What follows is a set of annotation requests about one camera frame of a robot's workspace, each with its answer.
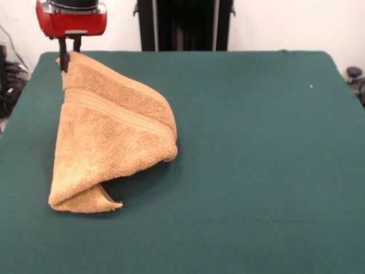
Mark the black equipment pile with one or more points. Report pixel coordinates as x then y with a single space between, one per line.
11 82

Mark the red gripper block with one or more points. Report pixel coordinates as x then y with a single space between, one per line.
74 24

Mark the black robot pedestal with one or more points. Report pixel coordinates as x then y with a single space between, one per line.
185 25

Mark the dark green table cloth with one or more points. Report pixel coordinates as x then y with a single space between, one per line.
228 171

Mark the tan terry towel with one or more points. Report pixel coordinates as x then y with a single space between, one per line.
108 128

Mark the grey wheeled stand base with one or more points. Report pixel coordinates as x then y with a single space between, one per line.
354 72

